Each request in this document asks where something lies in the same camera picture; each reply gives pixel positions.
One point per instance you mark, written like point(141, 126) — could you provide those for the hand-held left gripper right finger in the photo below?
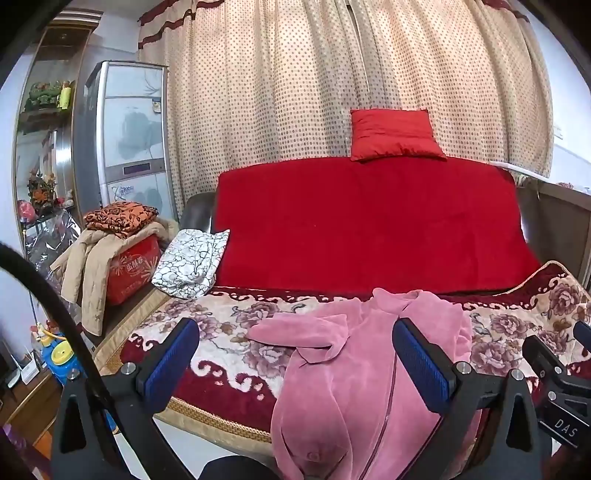
point(418, 364)

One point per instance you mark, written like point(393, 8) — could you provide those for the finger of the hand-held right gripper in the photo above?
point(582, 332)
point(545, 357)

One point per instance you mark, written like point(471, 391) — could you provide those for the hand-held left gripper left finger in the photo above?
point(173, 364)

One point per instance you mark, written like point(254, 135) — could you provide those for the floral blanket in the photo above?
point(221, 332)

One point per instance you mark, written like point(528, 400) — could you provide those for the red box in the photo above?
point(134, 272)

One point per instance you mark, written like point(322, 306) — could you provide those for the white black patterned pillow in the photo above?
point(191, 263)

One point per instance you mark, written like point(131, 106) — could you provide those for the beige coat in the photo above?
point(87, 277)

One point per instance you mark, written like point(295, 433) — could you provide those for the red sofa cover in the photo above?
point(369, 230)

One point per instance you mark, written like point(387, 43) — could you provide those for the dark sofa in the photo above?
point(198, 212)

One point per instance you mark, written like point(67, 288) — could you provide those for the orange black patterned cloth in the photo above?
point(120, 219)

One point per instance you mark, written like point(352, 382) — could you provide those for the white window sill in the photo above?
point(521, 171)

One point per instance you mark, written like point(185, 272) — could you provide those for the silver foil sheet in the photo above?
point(48, 244)

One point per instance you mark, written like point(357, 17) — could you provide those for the flower arrangement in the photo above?
point(40, 191)

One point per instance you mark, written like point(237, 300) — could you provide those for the red cushion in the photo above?
point(392, 136)

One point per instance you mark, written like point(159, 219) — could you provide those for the silver refrigerator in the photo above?
point(134, 129)

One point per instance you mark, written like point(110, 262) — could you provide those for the dotted beige curtain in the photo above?
point(277, 92)

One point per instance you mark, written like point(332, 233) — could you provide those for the green ornament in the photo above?
point(46, 94)

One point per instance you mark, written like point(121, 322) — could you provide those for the wooden display cabinet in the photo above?
point(55, 60)

